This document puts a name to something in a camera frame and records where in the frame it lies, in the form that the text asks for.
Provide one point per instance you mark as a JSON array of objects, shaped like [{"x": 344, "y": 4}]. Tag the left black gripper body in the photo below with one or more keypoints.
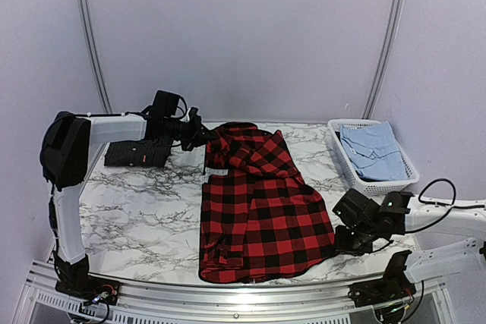
[{"x": 187, "y": 134}]

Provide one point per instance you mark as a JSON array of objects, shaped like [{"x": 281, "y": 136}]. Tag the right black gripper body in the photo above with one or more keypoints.
[{"x": 360, "y": 241}]

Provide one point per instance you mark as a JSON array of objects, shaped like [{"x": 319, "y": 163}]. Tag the red black plaid shirt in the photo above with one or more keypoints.
[{"x": 259, "y": 220}]

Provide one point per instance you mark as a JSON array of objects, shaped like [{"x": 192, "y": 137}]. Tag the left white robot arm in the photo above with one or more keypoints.
[{"x": 64, "y": 157}]

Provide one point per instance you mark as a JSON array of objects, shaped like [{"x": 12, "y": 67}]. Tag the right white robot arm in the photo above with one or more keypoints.
[{"x": 401, "y": 213}]

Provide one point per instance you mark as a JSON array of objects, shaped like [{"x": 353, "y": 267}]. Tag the black pinstripe folded shirt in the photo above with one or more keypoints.
[{"x": 144, "y": 153}]

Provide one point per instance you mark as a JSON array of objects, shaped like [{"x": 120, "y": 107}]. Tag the white plastic laundry basket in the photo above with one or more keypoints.
[{"x": 367, "y": 187}]

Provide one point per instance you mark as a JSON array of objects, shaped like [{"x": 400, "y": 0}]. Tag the light blue shirt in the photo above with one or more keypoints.
[{"x": 374, "y": 152}]

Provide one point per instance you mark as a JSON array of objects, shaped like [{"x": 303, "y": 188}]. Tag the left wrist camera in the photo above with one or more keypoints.
[{"x": 165, "y": 104}]

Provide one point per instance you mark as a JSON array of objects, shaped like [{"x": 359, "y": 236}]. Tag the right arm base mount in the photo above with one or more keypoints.
[{"x": 380, "y": 291}]

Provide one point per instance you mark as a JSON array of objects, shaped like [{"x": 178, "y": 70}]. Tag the aluminium table front rail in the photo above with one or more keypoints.
[{"x": 150, "y": 302}]

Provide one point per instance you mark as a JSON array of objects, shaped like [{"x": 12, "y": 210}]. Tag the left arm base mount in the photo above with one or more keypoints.
[{"x": 94, "y": 290}]

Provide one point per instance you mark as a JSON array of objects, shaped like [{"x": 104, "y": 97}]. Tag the right wall aluminium profile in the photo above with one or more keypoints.
[{"x": 384, "y": 57}]

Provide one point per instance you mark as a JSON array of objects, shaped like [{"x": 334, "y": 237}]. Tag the wall aluminium profile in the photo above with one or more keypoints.
[
  {"x": 384, "y": 57},
  {"x": 93, "y": 55}
]

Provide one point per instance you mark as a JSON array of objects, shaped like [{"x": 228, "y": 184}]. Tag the left wall aluminium profile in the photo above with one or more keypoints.
[{"x": 93, "y": 55}]

